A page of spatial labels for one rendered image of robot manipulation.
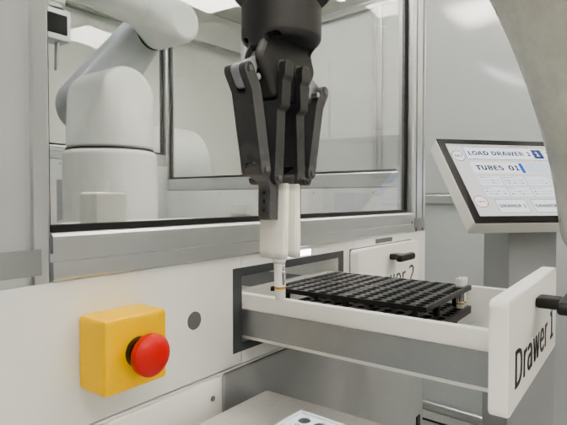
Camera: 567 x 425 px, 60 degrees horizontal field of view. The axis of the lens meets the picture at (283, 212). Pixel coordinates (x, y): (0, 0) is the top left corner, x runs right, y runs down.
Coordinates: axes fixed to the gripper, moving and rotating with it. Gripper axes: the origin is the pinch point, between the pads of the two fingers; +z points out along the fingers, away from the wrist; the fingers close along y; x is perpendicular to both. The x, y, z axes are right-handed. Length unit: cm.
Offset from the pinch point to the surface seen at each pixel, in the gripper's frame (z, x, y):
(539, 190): -5, -1, 115
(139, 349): 11.7, 8.6, -9.6
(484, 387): 16.1, -15.4, 12.8
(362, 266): 10.3, 14.9, 43.4
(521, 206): -1, 2, 106
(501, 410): 17.3, -17.3, 11.2
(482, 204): -1, 9, 98
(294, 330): 14.2, 7.2, 12.2
